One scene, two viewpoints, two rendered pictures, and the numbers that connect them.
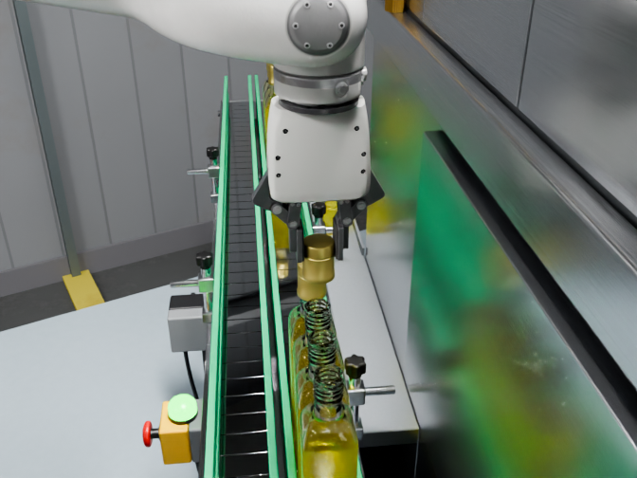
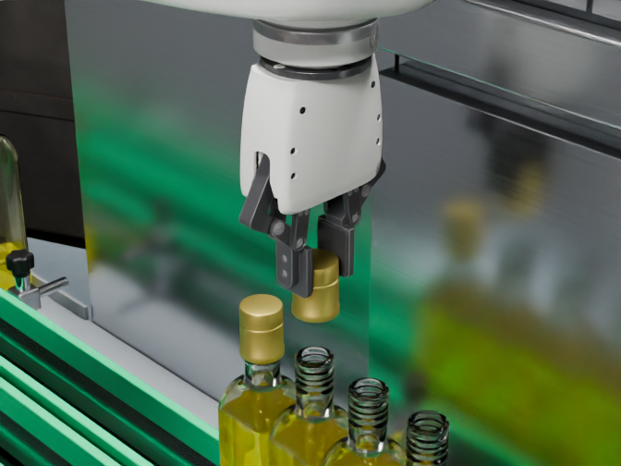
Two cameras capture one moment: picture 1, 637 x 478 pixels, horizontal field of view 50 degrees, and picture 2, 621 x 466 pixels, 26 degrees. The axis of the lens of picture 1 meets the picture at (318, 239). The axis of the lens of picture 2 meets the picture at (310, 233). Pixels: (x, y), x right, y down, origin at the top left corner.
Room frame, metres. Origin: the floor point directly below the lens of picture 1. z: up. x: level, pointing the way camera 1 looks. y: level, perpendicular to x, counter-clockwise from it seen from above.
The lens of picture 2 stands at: (-0.05, 0.53, 1.86)
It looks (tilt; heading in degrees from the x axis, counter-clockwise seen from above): 27 degrees down; 322
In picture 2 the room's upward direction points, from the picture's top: straight up
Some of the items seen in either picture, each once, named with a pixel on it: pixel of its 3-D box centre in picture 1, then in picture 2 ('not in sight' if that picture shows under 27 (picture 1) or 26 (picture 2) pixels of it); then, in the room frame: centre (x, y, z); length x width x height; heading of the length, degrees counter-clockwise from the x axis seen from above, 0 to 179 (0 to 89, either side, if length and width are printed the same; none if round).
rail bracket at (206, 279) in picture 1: (192, 288); not in sight; (0.95, 0.21, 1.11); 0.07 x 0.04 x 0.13; 96
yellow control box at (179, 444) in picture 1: (184, 432); not in sight; (0.78, 0.21, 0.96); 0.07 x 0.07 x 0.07; 6
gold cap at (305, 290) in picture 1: (311, 277); (261, 328); (0.68, 0.01, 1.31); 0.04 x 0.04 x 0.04
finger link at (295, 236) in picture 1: (286, 229); (282, 255); (0.62, 0.03, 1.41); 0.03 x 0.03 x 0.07; 7
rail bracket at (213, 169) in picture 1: (204, 175); not in sight; (1.41, 0.26, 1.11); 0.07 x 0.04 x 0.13; 96
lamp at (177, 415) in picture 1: (182, 407); not in sight; (0.78, 0.21, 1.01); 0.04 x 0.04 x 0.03
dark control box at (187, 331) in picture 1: (191, 322); not in sight; (1.06, 0.24, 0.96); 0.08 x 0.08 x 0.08; 6
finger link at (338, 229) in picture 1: (349, 226); (347, 225); (0.63, -0.03, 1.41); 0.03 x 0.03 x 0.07; 7
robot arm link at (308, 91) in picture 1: (320, 81); (318, 30); (0.63, 0.00, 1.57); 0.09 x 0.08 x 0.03; 97
